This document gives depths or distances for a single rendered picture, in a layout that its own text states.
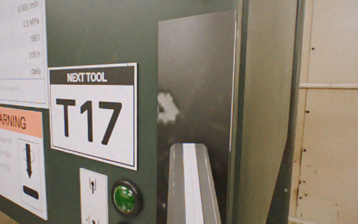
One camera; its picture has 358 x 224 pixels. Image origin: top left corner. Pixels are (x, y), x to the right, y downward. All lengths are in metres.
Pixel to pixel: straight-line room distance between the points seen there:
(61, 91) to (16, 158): 0.11
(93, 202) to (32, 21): 0.17
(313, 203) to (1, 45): 1.23
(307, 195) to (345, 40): 0.71
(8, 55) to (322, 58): 1.09
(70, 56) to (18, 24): 0.08
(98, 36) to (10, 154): 0.18
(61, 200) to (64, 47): 0.13
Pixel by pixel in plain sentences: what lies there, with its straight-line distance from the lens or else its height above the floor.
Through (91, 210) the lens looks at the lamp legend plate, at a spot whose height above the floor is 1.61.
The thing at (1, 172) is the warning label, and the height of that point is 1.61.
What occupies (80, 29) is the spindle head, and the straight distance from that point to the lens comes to 0.19.
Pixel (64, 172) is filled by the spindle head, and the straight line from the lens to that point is 0.22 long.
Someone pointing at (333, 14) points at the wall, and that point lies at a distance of 1.19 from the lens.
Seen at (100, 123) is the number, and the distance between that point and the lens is 0.17.
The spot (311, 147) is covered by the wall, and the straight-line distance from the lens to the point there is 1.17.
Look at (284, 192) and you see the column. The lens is 0.85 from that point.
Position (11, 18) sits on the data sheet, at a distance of 0.28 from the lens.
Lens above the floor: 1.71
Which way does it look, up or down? 6 degrees down
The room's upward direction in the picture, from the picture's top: 1 degrees clockwise
